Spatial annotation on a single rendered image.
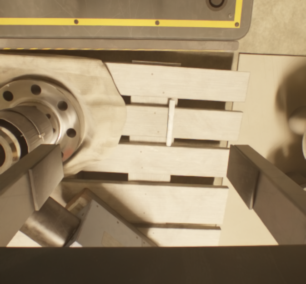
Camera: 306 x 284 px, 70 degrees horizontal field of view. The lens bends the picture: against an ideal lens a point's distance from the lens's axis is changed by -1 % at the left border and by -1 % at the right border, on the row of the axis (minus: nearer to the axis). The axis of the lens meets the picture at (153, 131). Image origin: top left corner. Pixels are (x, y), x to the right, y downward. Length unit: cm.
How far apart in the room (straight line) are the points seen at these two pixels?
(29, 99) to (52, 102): 6
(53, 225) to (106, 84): 38
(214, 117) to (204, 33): 29
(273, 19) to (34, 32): 73
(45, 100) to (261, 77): 71
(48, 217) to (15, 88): 35
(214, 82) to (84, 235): 54
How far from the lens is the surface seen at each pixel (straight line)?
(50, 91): 66
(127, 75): 66
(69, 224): 63
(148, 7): 49
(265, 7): 91
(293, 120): 94
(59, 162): 17
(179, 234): 90
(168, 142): 69
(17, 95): 71
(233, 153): 16
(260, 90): 89
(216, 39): 51
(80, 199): 73
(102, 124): 65
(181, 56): 81
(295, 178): 101
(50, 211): 62
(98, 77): 66
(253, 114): 90
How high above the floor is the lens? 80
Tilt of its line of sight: 73 degrees down
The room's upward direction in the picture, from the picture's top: 176 degrees clockwise
